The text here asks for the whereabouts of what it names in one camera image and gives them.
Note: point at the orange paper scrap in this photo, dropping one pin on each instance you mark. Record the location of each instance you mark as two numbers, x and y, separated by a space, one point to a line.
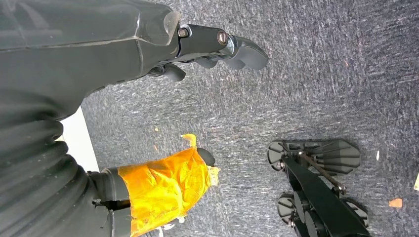
395 203

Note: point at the black wheeled stand base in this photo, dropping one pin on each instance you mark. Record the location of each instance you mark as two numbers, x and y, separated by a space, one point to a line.
320 202

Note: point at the white board panel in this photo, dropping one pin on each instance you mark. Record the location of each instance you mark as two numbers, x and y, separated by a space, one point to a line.
78 140

